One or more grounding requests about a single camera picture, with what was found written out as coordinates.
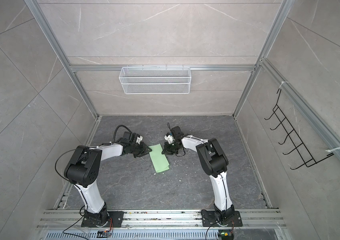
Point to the black wire hook rack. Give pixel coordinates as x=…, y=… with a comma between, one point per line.
x=306, y=159

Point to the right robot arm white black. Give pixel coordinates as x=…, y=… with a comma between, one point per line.
x=214, y=162

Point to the aluminium frame rail front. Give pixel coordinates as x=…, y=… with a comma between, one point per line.
x=168, y=219

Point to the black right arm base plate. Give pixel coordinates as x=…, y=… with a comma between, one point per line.
x=227, y=218

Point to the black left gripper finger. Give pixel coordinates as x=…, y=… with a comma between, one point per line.
x=142, y=153
x=143, y=146

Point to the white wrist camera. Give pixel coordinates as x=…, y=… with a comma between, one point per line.
x=169, y=138
x=139, y=138

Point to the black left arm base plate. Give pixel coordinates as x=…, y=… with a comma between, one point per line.
x=103, y=219

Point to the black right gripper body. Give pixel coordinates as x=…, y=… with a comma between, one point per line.
x=172, y=148

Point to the white wire mesh basket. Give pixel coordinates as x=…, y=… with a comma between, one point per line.
x=155, y=80

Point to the right small circuit board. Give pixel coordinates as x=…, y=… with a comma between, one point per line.
x=226, y=235

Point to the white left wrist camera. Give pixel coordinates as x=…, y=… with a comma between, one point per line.
x=139, y=138

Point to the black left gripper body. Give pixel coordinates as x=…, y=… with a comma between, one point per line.
x=135, y=148

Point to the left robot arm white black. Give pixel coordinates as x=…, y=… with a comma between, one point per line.
x=83, y=168

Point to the left small circuit board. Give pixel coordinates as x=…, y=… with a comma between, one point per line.
x=104, y=234

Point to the light green paper sheet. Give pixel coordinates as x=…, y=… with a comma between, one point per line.
x=159, y=160

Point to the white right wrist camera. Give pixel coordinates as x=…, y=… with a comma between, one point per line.
x=169, y=138

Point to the small circuit board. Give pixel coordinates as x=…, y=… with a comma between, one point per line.
x=104, y=234
x=226, y=235

